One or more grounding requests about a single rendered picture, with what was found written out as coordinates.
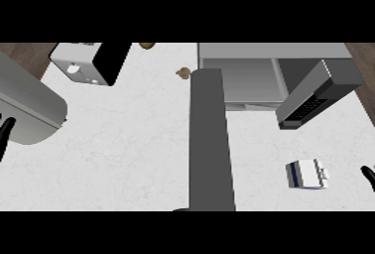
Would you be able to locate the grey microwave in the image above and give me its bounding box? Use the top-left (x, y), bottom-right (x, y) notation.
top-left (197, 42), bottom-right (365, 131)

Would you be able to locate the large grey rounded appliance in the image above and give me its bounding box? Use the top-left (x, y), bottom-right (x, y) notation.
top-left (0, 51), bottom-right (70, 146)

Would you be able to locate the white and black toaster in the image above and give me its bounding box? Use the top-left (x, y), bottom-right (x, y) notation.
top-left (49, 42), bottom-right (133, 87)

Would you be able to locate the white milk carton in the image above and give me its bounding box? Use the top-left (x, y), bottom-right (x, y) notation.
top-left (284, 158), bottom-right (331, 191)

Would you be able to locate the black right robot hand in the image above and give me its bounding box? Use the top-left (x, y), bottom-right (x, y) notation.
top-left (359, 165), bottom-right (375, 193)

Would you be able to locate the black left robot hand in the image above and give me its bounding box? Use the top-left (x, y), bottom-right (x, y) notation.
top-left (0, 113), bottom-right (18, 163)

